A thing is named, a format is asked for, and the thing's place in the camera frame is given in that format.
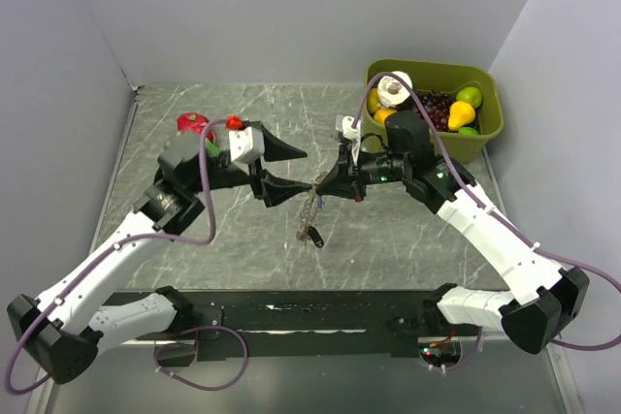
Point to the yellow pear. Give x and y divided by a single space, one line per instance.
461 114

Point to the yellow lemon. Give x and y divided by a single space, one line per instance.
373 103

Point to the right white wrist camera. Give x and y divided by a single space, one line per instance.
349 138

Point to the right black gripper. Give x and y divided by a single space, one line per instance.
343 180

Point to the orange fruit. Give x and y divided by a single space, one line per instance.
382 114

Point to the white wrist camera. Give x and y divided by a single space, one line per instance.
246 146
349 138

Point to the red dragon fruit toy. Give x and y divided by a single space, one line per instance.
195 123

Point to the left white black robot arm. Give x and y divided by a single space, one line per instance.
65 328

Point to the small green fruit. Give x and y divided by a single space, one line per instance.
470 131

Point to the aluminium frame rail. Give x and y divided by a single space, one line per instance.
96 168

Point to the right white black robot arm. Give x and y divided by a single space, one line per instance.
542 297

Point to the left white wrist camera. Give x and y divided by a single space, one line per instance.
246 146

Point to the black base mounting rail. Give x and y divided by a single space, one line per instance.
317 323

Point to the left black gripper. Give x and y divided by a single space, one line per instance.
274 188

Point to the black key fob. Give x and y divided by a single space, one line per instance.
315 237

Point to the dark red grapes bunch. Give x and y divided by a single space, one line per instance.
437 105

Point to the green lime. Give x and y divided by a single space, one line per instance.
471 95

